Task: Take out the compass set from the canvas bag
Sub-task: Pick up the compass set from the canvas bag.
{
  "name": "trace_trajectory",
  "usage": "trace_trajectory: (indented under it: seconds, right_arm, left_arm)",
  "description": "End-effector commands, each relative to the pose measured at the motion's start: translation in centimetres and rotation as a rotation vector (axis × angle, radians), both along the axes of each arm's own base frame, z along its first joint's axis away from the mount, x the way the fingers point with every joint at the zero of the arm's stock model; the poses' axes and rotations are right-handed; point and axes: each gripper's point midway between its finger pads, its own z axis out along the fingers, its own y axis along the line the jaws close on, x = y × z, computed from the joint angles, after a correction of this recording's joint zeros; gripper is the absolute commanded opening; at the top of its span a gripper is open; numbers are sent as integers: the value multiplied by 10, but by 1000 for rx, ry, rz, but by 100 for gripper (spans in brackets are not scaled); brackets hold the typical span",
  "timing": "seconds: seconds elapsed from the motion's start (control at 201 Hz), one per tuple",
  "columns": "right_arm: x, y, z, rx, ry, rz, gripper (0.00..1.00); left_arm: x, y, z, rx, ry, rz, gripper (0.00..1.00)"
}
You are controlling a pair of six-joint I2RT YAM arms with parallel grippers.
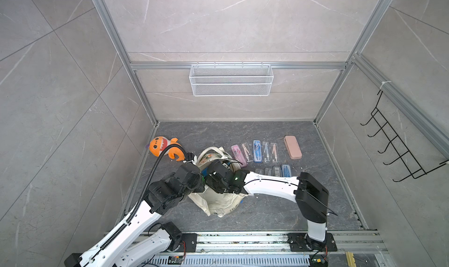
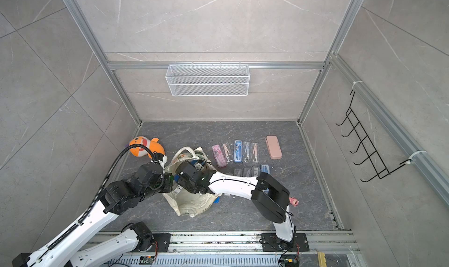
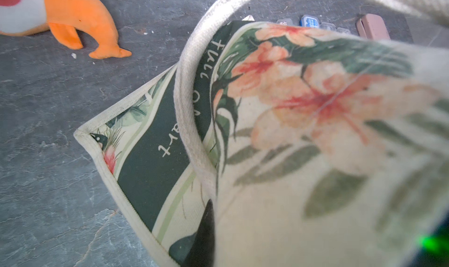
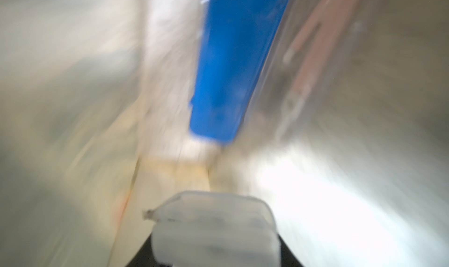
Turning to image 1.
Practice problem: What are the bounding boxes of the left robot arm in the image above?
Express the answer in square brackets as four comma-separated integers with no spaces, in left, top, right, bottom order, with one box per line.
[64,144,204,267]

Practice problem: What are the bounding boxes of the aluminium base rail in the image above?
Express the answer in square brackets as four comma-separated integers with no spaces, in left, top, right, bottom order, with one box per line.
[184,230,388,254]

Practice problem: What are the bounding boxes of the white wire mesh basket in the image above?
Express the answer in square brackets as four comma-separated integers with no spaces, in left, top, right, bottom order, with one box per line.
[189,64,274,97]

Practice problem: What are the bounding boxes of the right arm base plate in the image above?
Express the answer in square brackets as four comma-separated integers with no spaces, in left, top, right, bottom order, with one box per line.
[287,233,338,252]

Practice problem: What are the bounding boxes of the clear case barcode label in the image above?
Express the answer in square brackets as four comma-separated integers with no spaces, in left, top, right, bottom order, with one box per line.
[272,166,282,177]

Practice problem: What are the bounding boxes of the black wire hook rack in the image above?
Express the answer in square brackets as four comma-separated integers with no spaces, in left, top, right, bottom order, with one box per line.
[360,91,449,183]

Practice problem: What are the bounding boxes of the pink glasses case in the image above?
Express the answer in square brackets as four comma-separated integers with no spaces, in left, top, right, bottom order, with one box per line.
[284,135,302,159]

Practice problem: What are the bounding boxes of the clear case pink compass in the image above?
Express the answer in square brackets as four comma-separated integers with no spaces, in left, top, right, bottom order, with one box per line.
[242,143,253,162]

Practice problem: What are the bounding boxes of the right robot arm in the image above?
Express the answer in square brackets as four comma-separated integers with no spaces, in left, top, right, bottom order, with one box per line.
[204,161,336,244]

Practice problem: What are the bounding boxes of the orange shark plush toy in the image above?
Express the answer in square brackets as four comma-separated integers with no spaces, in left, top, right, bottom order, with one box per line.
[146,136,185,161]

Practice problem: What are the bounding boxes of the blue box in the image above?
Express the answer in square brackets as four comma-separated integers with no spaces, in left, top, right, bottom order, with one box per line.
[281,164,292,178]

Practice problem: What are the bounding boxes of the purple pink compass case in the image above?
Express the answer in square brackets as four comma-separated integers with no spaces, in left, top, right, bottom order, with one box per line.
[231,144,248,168]

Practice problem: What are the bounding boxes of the floral canvas tote bag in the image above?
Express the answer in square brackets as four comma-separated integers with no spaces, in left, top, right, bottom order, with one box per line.
[188,146,246,217]

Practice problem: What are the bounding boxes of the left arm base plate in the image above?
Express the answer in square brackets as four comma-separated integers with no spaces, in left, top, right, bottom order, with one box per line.
[175,233,198,253]

